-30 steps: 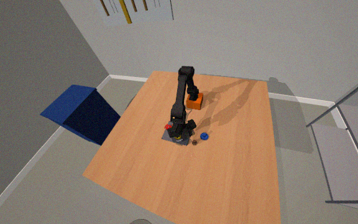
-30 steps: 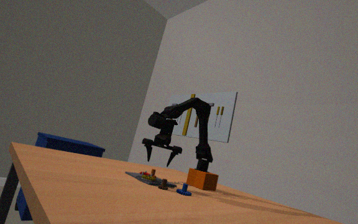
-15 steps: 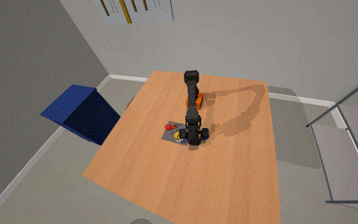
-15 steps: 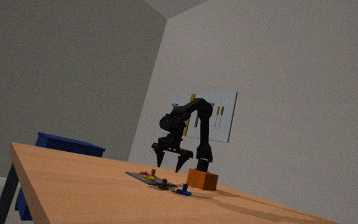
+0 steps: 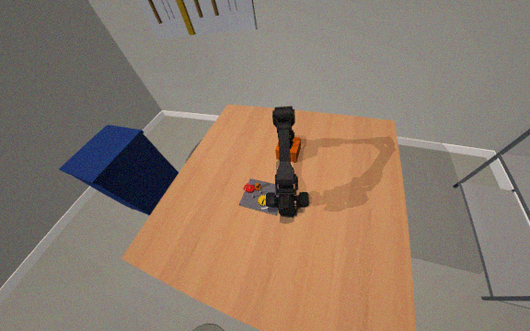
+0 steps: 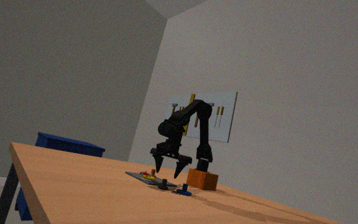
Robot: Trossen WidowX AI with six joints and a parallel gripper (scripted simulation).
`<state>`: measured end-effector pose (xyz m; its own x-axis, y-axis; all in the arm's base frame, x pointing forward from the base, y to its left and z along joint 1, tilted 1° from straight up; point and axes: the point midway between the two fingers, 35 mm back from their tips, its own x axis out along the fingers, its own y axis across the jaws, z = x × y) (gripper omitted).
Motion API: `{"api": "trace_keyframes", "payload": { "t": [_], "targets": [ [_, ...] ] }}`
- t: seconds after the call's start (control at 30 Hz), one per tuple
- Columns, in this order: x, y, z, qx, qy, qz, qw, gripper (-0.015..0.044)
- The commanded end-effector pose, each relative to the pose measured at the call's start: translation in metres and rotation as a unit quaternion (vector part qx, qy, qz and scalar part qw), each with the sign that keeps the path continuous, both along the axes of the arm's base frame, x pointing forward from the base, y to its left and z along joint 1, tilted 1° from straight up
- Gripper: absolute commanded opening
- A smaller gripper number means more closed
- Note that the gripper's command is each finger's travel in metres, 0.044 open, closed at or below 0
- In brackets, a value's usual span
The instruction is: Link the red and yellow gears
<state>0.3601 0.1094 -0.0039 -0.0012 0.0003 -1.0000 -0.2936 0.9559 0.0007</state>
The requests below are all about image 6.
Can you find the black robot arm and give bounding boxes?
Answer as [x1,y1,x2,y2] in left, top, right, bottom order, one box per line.
[156,100,213,172]

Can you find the blue gear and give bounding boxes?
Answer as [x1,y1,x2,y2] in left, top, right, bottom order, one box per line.
[176,184,191,196]

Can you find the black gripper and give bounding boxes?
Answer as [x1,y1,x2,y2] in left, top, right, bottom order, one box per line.
[150,138,192,179]

